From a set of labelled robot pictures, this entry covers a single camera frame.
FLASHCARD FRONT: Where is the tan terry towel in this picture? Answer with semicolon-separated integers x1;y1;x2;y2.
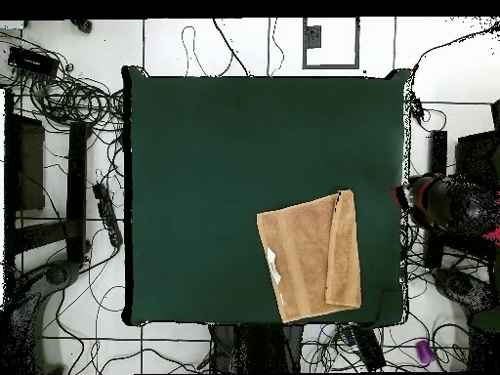
255;188;363;324

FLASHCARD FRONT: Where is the black plug adapter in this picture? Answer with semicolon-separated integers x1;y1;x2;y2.
409;97;426;126

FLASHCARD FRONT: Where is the grey stand base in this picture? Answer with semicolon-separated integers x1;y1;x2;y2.
431;267;497;313
3;259;85;374

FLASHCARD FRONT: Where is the green rounded object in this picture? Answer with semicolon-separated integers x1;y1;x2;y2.
470;308;500;334

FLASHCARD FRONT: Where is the small purple object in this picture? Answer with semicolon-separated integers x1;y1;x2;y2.
414;339;437;365

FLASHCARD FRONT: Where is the small grey square plate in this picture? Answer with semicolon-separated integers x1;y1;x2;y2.
304;24;322;49

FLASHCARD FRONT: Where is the dark green tablecloth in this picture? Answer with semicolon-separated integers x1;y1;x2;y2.
121;64;411;328

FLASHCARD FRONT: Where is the black power strip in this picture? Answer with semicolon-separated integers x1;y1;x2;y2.
91;182;124;249

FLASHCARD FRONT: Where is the small dark object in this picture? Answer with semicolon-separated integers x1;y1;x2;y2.
69;19;94;34

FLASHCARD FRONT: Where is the black rectangular box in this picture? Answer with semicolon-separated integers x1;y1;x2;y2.
6;45;61;77

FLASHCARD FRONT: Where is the black frame stand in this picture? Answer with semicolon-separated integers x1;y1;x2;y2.
3;88;94;271
423;99;500;271

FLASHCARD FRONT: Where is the grey rectangular floor frame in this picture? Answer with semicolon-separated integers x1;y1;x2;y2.
301;17;361;70

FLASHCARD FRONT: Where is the blue and black cable bundle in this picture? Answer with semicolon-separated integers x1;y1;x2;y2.
300;322;403;374

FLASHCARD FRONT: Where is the long black cable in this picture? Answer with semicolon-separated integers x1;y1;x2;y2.
411;19;500;73

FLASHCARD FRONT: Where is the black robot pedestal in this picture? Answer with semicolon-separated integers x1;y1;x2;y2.
209;323;306;374

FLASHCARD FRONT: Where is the thick black cable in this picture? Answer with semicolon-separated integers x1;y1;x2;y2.
211;17;251;78

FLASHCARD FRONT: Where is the thin looped black cable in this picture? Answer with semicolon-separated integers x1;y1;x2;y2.
180;24;235;78

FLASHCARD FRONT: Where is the black cable tangle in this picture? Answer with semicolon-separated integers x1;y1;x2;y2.
0;30;126;134

